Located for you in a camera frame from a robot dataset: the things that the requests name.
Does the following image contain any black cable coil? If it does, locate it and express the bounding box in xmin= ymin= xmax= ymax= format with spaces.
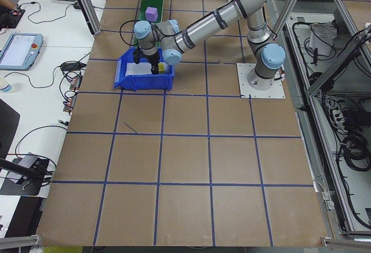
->
xmin=307 ymin=72 xmax=324 ymax=87
xmin=337 ymin=133 xmax=371 ymax=174

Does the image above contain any purple cube block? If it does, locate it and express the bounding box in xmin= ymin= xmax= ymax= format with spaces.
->
xmin=145 ymin=6 xmax=159 ymax=22

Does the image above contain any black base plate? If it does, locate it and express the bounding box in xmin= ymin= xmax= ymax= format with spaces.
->
xmin=0 ymin=157 xmax=50 ymax=197

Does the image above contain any white power strip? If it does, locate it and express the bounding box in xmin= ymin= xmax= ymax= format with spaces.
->
xmin=329 ymin=99 xmax=348 ymax=134

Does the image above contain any small brown circuit board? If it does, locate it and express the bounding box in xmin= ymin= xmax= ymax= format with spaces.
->
xmin=69 ymin=75 xmax=83 ymax=90
xmin=63 ymin=93 xmax=78 ymax=112

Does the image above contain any large black panel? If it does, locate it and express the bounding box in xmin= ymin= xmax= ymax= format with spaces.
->
xmin=0 ymin=98 xmax=21 ymax=157

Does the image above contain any blue plastic storage bin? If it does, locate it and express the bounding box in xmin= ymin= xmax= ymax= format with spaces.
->
xmin=112 ymin=47 xmax=176 ymax=92

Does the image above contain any white paper cup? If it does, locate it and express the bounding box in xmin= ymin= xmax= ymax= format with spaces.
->
xmin=0 ymin=76 xmax=14 ymax=94

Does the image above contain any small grey box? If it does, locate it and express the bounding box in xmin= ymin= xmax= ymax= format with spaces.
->
xmin=20 ymin=153 xmax=44 ymax=168

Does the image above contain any aluminium profile bar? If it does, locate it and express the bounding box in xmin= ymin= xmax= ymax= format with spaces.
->
xmin=0 ymin=234 xmax=44 ymax=250
xmin=320 ymin=235 xmax=371 ymax=250

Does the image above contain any black electronics box with wires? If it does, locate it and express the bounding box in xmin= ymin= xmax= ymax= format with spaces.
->
xmin=0 ymin=7 xmax=26 ymax=30

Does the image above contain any aluminium profile post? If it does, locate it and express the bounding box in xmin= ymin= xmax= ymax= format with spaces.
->
xmin=66 ymin=0 xmax=102 ymax=36

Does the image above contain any white side table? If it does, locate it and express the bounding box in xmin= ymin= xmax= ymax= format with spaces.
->
xmin=0 ymin=0 xmax=115 ymax=230

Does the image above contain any V-shaped metal bar frame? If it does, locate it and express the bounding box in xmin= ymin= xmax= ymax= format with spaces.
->
xmin=271 ymin=0 xmax=371 ymax=236

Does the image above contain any black box in frame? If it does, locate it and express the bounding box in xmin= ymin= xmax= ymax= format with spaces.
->
xmin=343 ymin=108 xmax=371 ymax=129

